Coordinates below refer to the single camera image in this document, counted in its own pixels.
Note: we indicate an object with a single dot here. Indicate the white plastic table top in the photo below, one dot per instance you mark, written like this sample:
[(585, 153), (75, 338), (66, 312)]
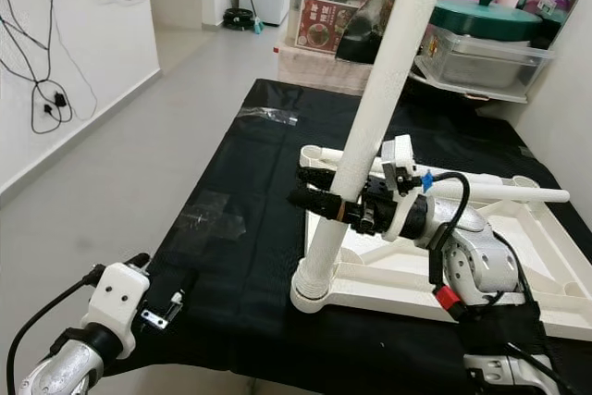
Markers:
[(388, 284)]

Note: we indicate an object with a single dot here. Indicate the tan rubber band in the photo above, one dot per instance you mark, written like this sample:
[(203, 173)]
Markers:
[(340, 210)]

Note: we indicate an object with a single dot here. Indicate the clear tape patch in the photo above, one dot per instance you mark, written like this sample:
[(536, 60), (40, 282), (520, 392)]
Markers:
[(217, 215)]

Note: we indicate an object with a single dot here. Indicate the clear tape strip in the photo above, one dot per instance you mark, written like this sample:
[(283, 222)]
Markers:
[(268, 116)]

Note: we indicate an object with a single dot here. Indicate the black tablecloth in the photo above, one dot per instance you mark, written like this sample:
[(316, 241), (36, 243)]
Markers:
[(222, 164)]

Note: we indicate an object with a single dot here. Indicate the black glossy bag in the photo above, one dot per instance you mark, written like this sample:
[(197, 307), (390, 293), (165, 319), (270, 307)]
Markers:
[(365, 34)]

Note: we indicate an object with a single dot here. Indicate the clear plastic storage container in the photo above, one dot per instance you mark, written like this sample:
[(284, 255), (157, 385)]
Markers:
[(486, 64)]

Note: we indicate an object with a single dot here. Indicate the green lidded pot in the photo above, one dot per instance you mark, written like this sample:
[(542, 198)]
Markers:
[(486, 20)]

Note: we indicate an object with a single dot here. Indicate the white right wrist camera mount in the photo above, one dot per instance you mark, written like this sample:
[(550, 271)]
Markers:
[(400, 156)]

